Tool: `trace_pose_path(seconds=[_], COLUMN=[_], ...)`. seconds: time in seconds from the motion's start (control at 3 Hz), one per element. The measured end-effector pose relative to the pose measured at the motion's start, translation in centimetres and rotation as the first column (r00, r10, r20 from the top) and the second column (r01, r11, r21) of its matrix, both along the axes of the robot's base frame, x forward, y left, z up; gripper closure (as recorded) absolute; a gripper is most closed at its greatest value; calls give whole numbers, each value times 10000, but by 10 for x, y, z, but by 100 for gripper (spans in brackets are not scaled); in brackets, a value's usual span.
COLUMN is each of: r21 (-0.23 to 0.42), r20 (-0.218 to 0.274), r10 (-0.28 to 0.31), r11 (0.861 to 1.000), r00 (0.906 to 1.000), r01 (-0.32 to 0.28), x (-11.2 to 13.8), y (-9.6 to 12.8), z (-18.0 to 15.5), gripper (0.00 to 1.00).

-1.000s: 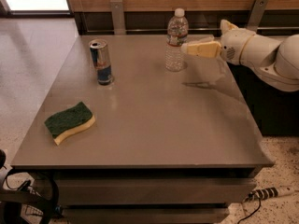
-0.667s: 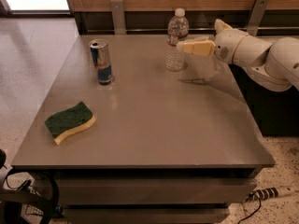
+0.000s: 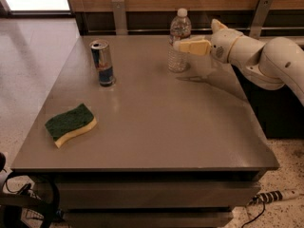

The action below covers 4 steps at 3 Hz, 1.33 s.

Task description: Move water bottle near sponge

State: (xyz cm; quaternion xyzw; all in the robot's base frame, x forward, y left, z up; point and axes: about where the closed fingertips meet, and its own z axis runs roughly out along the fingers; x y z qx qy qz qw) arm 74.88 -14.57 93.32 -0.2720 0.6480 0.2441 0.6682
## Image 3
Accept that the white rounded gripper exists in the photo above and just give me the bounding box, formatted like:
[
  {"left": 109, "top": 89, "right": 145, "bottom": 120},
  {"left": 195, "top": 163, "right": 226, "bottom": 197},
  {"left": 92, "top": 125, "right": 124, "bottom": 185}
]
[{"left": 173, "top": 19, "right": 243, "bottom": 64}]

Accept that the clear plastic water bottle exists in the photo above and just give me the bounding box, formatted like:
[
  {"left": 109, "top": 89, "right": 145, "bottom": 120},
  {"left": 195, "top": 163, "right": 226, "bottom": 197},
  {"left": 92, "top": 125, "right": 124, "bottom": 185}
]
[{"left": 168, "top": 8, "right": 192, "bottom": 73}]

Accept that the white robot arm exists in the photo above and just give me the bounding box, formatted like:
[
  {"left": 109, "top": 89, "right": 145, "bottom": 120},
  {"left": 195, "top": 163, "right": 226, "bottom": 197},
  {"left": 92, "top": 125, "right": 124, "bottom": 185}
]
[{"left": 173, "top": 19, "right": 304, "bottom": 105}]

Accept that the green and yellow sponge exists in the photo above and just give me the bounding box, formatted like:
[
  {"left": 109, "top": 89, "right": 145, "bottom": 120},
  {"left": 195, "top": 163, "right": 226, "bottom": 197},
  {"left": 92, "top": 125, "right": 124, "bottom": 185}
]
[{"left": 45, "top": 104, "right": 97, "bottom": 148}]

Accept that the silver blue energy drink can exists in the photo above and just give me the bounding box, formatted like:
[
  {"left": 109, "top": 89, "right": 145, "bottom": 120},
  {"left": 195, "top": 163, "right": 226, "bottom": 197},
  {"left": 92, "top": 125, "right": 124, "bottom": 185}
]
[{"left": 90, "top": 39, "right": 115, "bottom": 86}]

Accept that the grey drawer cabinet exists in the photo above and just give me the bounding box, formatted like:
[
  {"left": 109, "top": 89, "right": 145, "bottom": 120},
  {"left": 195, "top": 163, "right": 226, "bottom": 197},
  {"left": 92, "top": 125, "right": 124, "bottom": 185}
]
[{"left": 12, "top": 36, "right": 278, "bottom": 228}]

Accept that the white power strip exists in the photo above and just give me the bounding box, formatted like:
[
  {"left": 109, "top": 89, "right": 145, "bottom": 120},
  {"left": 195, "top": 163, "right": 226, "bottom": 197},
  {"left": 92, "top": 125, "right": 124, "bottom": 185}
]
[{"left": 248, "top": 189, "right": 300, "bottom": 206}]

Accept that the black chair base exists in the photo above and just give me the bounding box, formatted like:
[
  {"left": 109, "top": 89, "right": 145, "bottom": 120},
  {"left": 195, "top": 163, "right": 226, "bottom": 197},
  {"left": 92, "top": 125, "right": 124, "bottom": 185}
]
[{"left": 0, "top": 152, "right": 60, "bottom": 228}]

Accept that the right metal wall bracket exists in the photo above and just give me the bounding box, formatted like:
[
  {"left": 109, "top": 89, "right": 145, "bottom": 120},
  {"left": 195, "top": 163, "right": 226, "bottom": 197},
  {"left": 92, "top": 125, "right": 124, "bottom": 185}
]
[{"left": 249, "top": 0, "right": 274, "bottom": 39}]

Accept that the metal wall bracket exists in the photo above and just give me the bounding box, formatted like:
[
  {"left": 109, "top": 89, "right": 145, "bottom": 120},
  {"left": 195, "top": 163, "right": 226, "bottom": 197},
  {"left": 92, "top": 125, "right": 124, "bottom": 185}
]
[
  {"left": 111, "top": 0, "right": 128, "bottom": 35},
  {"left": 249, "top": 0, "right": 274, "bottom": 39}
]

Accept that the left metal wall bracket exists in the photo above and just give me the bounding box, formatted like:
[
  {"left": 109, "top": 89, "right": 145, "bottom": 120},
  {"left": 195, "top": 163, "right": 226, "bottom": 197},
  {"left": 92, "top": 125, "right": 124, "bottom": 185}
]
[{"left": 111, "top": 0, "right": 128, "bottom": 35}]

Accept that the black power cable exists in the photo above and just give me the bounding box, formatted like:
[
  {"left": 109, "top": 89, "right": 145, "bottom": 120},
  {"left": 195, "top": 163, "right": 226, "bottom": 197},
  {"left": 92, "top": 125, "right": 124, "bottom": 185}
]
[{"left": 240, "top": 199, "right": 266, "bottom": 228}]

